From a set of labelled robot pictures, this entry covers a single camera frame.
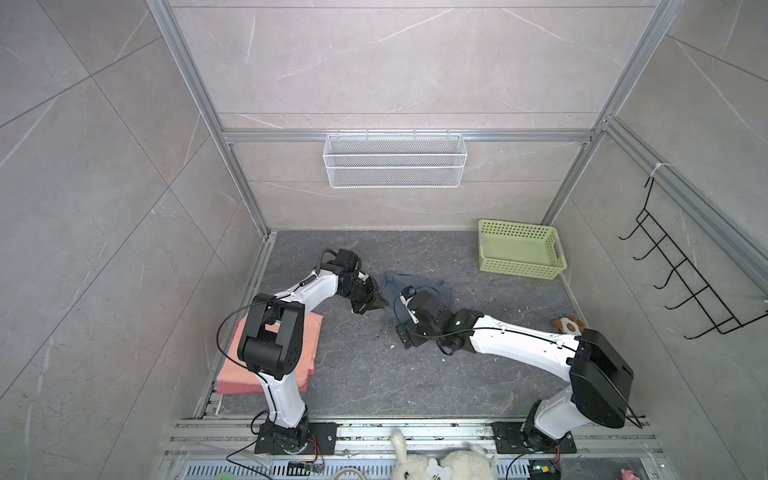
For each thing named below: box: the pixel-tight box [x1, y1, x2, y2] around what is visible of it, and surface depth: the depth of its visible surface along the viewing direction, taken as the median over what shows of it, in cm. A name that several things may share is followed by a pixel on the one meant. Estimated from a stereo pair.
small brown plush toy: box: [553, 314, 585, 336], surface depth 93 cm
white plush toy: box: [390, 428, 497, 480], surface depth 65 cm
